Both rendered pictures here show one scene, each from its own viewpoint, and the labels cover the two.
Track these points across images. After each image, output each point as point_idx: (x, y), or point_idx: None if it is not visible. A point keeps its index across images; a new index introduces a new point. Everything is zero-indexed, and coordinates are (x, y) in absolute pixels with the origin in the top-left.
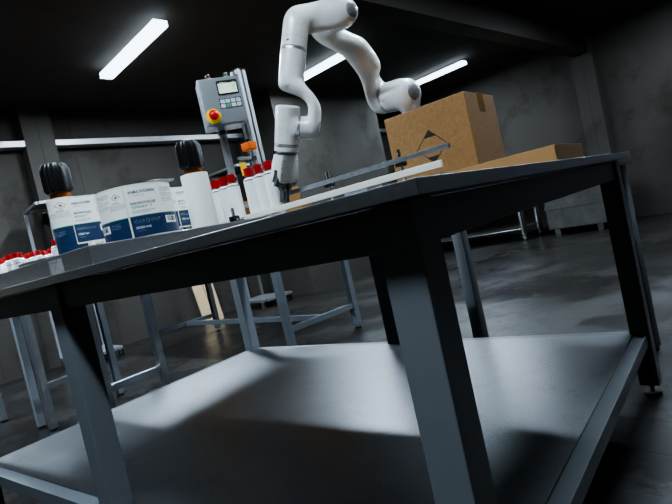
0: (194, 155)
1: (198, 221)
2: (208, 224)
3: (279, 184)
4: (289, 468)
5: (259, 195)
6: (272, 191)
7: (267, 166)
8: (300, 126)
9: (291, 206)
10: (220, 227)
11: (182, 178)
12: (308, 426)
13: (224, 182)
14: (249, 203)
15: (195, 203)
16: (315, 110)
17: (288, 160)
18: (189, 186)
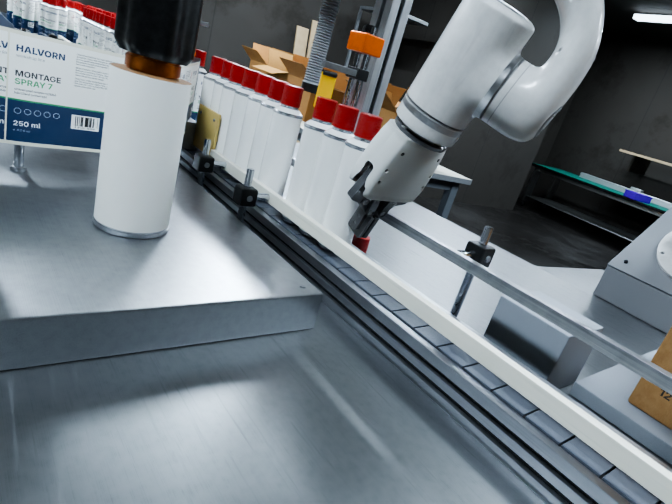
0: (161, 24)
1: (104, 205)
2: (125, 225)
3: (362, 197)
4: None
5: (316, 178)
6: (343, 193)
7: (364, 130)
8: (501, 91)
9: (358, 267)
10: (64, 326)
11: (109, 72)
12: None
13: (278, 94)
14: (292, 177)
15: (112, 158)
16: (575, 68)
17: (415, 156)
18: (114, 106)
